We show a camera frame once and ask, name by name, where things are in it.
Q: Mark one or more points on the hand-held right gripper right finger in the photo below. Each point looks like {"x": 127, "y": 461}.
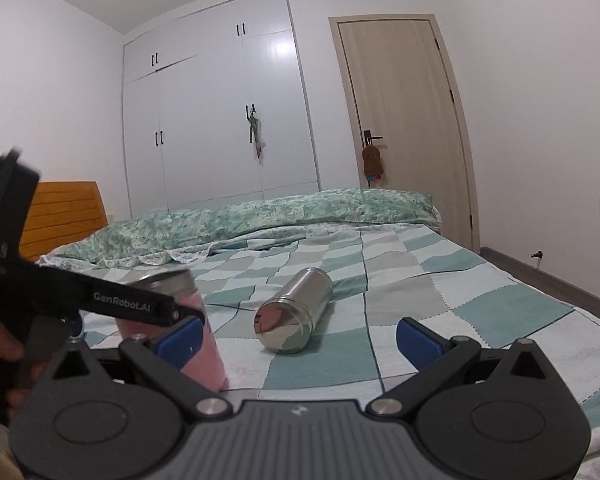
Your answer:
{"x": 419, "y": 340}

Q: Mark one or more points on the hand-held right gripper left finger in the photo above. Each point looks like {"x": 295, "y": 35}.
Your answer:
{"x": 181, "y": 341}

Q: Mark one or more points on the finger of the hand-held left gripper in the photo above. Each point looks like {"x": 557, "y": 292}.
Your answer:
{"x": 130, "y": 304}

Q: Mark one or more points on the pink cup with steel lid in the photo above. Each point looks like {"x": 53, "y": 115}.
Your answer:
{"x": 209, "y": 360}

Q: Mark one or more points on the stainless steel cup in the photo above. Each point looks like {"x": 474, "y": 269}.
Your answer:
{"x": 295, "y": 312}

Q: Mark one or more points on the person's left hand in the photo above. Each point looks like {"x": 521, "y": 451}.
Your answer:
{"x": 2, "y": 342}

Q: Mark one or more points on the checkered bed sheet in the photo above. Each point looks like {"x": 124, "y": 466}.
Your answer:
{"x": 430, "y": 285}

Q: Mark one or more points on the wooden headboard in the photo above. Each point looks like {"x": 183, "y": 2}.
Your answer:
{"x": 65, "y": 215}

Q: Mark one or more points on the black door stopper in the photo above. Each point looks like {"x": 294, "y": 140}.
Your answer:
{"x": 537, "y": 255}

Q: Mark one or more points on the green floral quilt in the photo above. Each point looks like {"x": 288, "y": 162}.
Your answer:
{"x": 260, "y": 215}

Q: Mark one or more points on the brown hanging pouch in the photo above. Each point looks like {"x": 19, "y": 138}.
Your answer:
{"x": 372, "y": 161}

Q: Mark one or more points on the white wardrobe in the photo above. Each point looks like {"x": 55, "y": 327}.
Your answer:
{"x": 205, "y": 110}

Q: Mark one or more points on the beige door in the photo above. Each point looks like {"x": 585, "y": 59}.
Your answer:
{"x": 405, "y": 105}

